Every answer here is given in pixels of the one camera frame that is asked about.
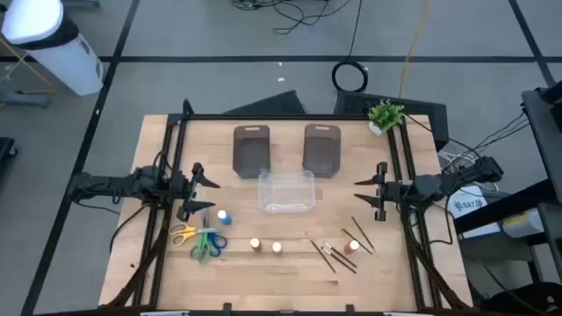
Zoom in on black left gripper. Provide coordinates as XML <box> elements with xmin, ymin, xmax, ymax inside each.
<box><xmin>169</xmin><ymin>162</ymin><xmax>220</xmax><ymax>223</ymax></box>

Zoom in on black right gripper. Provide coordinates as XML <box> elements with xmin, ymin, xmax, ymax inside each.
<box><xmin>353</xmin><ymin>162</ymin><xmax>416</xmax><ymax>222</ymax></box>

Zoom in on yellow-handled scissors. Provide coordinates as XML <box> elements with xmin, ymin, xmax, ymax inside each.
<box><xmin>169</xmin><ymin>222</ymin><xmax>220</xmax><ymax>247</ymax></box>

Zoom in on blue-handled scissors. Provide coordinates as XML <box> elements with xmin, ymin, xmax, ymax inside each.
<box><xmin>192</xmin><ymin>227</ymin><xmax>228</xmax><ymax>258</ymax></box>

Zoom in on green-handled scissors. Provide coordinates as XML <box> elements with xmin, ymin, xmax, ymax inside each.
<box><xmin>189</xmin><ymin>209</ymin><xmax>214</xmax><ymax>264</ymax></box>

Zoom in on black paintbrush silver ferrule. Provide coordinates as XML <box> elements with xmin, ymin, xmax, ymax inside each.
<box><xmin>322</xmin><ymin>241</ymin><xmax>357</xmax><ymax>268</ymax></box>
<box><xmin>320</xmin><ymin>246</ymin><xmax>357</xmax><ymax>274</ymax></box>

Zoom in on clear plastic container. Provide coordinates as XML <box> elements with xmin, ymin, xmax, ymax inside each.
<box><xmin>257</xmin><ymin>169</ymin><xmax>316</xmax><ymax>213</ymax></box>

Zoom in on brown plastic bin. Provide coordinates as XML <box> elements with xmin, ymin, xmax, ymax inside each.
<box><xmin>232</xmin><ymin>124</ymin><xmax>271</xmax><ymax>180</ymax></box>
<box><xmin>301</xmin><ymin>123</ymin><xmax>342</xmax><ymax>179</ymax></box>

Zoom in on green plant white pot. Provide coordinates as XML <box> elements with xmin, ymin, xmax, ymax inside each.
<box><xmin>367</xmin><ymin>98</ymin><xmax>406</xmax><ymax>136</ymax></box>

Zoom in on black computer case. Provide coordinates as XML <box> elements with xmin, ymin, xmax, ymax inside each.
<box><xmin>333</xmin><ymin>90</ymin><xmax>450</xmax><ymax>153</ymax></box>

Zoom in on white printed box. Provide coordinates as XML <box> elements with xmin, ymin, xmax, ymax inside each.
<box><xmin>446</xmin><ymin>184</ymin><xmax>489</xmax><ymax>219</ymax></box>

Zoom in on black flat panel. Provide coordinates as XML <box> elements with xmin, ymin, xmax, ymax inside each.
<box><xmin>222</xmin><ymin>90</ymin><xmax>308</xmax><ymax>116</ymax></box>

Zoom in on cream plastic container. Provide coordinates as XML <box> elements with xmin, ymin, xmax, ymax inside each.
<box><xmin>501</xmin><ymin>208</ymin><xmax>545</xmax><ymax>239</ymax></box>

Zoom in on black equipment cart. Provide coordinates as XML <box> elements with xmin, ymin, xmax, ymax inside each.
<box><xmin>454</xmin><ymin>78</ymin><xmax>562</xmax><ymax>316</ymax></box>

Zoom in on white trash can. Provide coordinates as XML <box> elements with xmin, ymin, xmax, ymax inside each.
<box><xmin>1</xmin><ymin>0</ymin><xmax>105</xmax><ymax>97</ymax></box>

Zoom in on grey stand base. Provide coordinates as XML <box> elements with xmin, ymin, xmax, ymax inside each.
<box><xmin>0</xmin><ymin>90</ymin><xmax>52</xmax><ymax>109</ymax></box>

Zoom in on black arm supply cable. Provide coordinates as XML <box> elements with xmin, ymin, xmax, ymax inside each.
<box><xmin>108</xmin><ymin>204</ymin><xmax>150</xmax><ymax>255</ymax></box>
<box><xmin>403</xmin><ymin>112</ymin><xmax>462</xmax><ymax>153</ymax></box>

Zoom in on black aluminium table frame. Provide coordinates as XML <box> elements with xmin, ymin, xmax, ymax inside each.
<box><xmin>98</xmin><ymin>98</ymin><xmax>475</xmax><ymax>316</ymax></box>

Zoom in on coiled black cable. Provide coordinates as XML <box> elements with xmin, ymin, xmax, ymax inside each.
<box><xmin>331</xmin><ymin>0</ymin><xmax>369</xmax><ymax>94</ymax></box>

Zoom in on yellow cable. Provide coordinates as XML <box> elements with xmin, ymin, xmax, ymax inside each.
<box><xmin>397</xmin><ymin>0</ymin><xmax>434</xmax><ymax>100</ymax></box>

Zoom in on black cable bundle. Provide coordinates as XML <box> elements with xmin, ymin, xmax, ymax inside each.
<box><xmin>438</xmin><ymin>111</ymin><xmax>532</xmax><ymax>176</ymax></box>

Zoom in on tangled black cables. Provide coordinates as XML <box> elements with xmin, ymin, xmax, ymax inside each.
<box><xmin>227</xmin><ymin>0</ymin><xmax>352</xmax><ymax>35</ymax></box>

